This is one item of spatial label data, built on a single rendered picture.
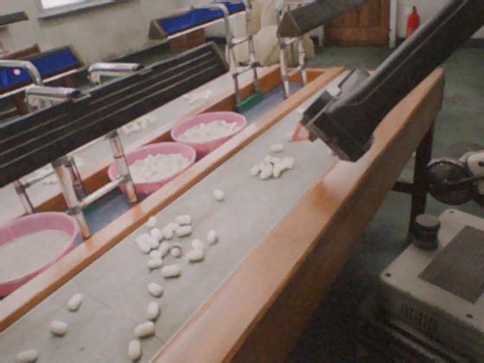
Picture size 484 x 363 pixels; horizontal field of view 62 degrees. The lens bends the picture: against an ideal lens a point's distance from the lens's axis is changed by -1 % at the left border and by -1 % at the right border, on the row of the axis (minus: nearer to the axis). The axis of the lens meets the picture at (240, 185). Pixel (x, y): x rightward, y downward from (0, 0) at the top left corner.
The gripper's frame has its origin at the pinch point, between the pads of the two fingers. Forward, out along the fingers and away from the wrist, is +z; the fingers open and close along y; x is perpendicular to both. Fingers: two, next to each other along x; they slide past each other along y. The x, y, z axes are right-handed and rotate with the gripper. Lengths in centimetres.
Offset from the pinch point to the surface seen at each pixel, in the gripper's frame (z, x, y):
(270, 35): 143, -81, -259
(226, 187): 14.2, -1.2, 18.4
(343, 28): 164, -57, -444
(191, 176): 20.4, -9.5, 20.8
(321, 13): -9.2, -25.4, -39.5
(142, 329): 1, 8, 65
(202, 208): 13.9, -1.0, 29.5
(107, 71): -2, -36, 38
